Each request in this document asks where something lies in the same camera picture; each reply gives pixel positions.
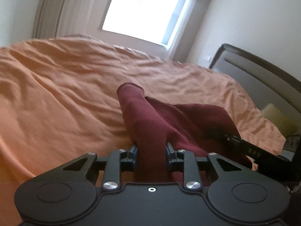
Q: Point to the dark padded headboard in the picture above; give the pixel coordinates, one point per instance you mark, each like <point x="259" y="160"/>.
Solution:
<point x="282" y="83"/>

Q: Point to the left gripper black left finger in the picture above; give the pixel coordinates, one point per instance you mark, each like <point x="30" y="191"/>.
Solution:
<point x="69" y="191"/>

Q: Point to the beige left curtain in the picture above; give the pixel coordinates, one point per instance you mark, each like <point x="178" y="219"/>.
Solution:
<point x="57" y="18"/>

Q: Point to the beige curtain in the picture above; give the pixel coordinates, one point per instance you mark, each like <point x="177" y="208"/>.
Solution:
<point x="187" y="28"/>
<point x="57" y="18"/>

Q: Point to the maroon long-sleeve shirt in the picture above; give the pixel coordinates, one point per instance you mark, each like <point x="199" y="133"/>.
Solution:
<point x="151" y="124"/>

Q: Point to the orange duvet cover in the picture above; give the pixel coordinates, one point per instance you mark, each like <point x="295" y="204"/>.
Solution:
<point x="59" y="101"/>

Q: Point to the white framed window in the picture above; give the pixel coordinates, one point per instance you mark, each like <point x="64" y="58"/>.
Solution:
<point x="150" y="20"/>

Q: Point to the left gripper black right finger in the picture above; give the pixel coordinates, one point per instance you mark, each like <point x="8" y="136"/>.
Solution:
<point x="218" y="190"/>

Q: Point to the yellow-green pillow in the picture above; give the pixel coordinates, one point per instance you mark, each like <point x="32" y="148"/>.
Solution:
<point x="284" y="124"/>

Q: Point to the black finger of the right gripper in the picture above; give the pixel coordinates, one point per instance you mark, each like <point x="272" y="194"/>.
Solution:
<point x="265" y="160"/>

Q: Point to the beige right curtain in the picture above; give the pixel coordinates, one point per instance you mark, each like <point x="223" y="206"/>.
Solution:
<point x="187" y="28"/>

